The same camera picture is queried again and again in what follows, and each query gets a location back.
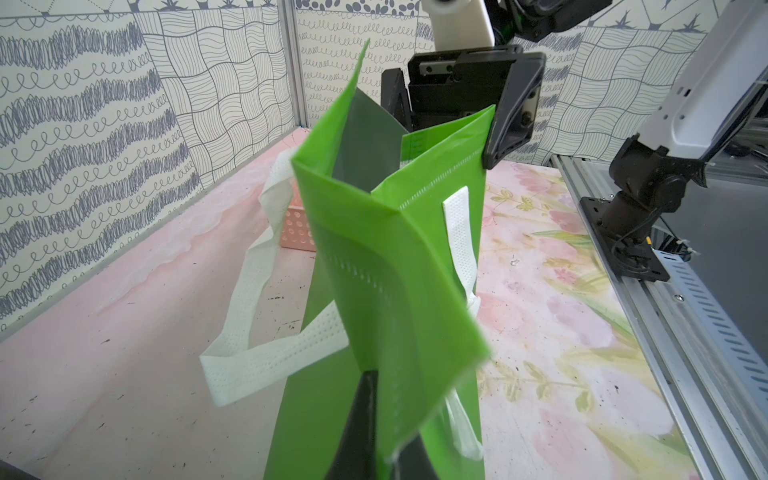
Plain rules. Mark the green insulated delivery bag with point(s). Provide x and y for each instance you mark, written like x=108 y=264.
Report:
x=397 y=218

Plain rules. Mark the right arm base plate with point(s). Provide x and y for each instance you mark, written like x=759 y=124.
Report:
x=621 y=228

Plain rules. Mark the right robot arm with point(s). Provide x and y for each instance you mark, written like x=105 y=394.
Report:
x=700 y=114

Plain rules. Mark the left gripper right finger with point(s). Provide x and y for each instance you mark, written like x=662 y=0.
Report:
x=413 y=463

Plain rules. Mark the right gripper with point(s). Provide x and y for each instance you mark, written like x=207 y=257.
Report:
x=438 y=87

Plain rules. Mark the pink plastic basket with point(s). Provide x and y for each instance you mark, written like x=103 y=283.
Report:
x=296 y=233

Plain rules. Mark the aluminium mounting rail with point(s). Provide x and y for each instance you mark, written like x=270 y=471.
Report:
x=704 y=329

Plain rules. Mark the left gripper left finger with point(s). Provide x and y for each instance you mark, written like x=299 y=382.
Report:
x=355 y=455

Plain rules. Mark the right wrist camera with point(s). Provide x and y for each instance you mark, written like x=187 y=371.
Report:
x=459 y=24

